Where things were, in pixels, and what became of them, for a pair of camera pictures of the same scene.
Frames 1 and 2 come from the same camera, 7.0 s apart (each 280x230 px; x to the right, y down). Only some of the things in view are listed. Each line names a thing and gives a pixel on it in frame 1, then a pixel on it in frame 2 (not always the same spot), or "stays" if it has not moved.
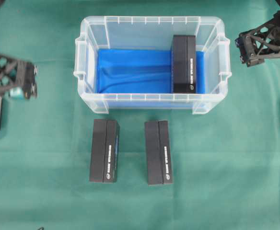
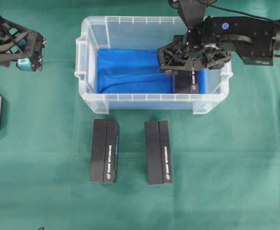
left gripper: x=2 y=70 → x=6 y=42
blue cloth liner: x=141 y=71 stays
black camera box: x=105 y=151 stays
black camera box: x=159 y=162 stays
